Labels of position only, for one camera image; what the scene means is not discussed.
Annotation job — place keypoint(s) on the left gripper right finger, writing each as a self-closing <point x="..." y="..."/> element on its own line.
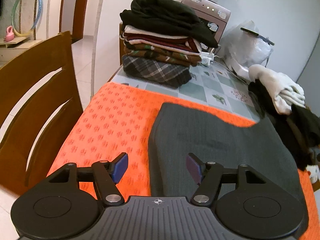
<point x="208" y="178"/>

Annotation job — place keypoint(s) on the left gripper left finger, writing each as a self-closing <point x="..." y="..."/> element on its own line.
<point x="107" y="174"/>

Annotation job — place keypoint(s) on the dark grey trousers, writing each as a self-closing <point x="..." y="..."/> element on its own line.
<point x="260" y="196"/>

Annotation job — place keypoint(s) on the orange patterned table mat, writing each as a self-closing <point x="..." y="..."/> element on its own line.
<point x="119" y="119"/>

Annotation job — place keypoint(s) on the wooden chair left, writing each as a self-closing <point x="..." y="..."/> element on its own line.
<point x="40" y="127"/>

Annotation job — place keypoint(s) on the checkered tablecloth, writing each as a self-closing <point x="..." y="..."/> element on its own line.
<point x="212" y="85"/>

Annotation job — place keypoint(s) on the black garment right pile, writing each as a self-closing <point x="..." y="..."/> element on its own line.
<point x="299" y="131"/>

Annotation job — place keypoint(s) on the grey plaid folded garment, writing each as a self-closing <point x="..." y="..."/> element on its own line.
<point x="159" y="72"/>

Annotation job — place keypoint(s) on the white spotted cushion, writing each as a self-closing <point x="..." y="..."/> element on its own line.
<point x="314" y="173"/>

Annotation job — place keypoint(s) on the cream white sweater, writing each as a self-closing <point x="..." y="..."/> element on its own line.
<point x="283" y="91"/>

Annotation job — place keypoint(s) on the white power strip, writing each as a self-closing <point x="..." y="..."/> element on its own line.
<point x="207" y="58"/>

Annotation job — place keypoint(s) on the brown patterned folded garment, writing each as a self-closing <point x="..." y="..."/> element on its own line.
<point x="154" y="53"/>

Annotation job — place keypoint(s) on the white plastic bag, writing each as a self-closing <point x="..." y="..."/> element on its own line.
<point x="243" y="46"/>

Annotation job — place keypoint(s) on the maroon white folded garment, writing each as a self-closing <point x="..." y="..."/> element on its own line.
<point x="181" y="44"/>

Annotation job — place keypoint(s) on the white side cabinet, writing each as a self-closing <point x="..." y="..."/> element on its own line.
<point x="10" y="50"/>

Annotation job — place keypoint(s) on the pink water dispenser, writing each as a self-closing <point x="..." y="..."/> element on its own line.
<point x="214" y="16"/>

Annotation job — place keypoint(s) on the pink kettlebell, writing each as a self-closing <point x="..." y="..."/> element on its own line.
<point x="9" y="34"/>

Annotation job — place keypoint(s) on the black folded garment top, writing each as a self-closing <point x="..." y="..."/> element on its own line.
<point x="168" y="17"/>

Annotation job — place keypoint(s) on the colourful hula hoop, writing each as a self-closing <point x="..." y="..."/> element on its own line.
<point x="25" y="16"/>

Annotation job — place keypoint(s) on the brown door frame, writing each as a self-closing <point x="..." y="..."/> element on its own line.
<point x="72" y="18"/>

